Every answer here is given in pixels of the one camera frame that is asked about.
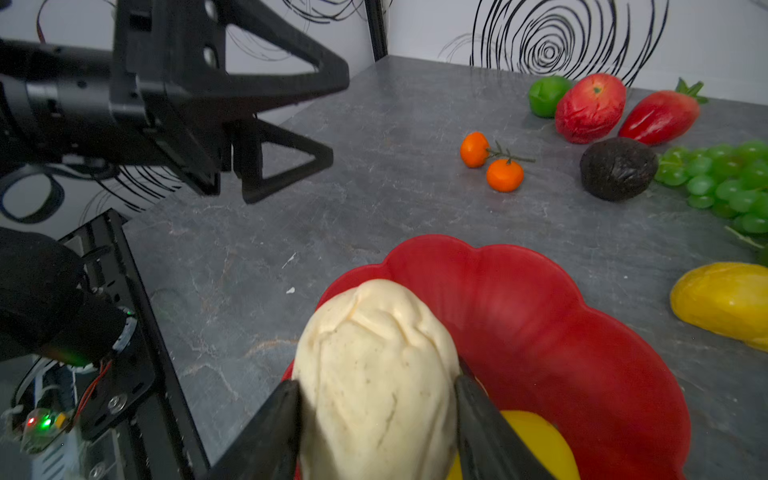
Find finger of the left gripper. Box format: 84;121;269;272
232;118;334;204
212;0;351;124

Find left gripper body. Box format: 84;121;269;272
23;1;229;195

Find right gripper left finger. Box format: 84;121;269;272
206;380;301;480

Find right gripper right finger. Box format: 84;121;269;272
454;360;554;480

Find yellow lemon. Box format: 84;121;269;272
448;410;581;479

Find red flower-shaped fruit bowl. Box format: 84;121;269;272
317;235;691;479

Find beige garlic bulb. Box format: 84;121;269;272
292;279;460;479

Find orange tangerine left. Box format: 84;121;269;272
460;132;490;168

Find orange tangerine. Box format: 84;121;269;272
460;132;490;168
486;159;524;193

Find orange tangerine right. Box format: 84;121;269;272
486;159;524;193

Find yellow pear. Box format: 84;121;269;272
670;262;767;352

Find green lime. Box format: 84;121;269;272
528;76;573;118

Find dark avocado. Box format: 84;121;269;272
579;137;659;202

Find red apple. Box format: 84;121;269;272
555;73;627;144

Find green grape bunch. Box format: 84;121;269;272
655;140;767;265

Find red strawberry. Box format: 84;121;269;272
618;78;708;146

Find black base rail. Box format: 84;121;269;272
11;208;211;480

